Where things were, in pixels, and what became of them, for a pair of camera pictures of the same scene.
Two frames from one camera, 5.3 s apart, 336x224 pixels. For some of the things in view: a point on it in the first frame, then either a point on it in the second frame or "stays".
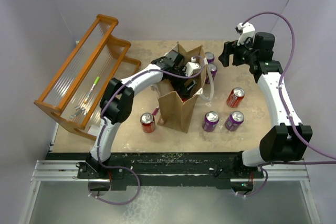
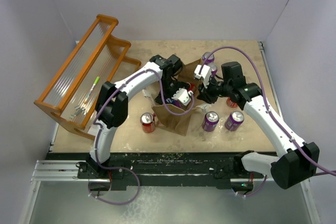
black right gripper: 231,48 to 206,94
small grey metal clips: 79,110 stays
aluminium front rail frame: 67,171 stays
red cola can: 147,121 stays
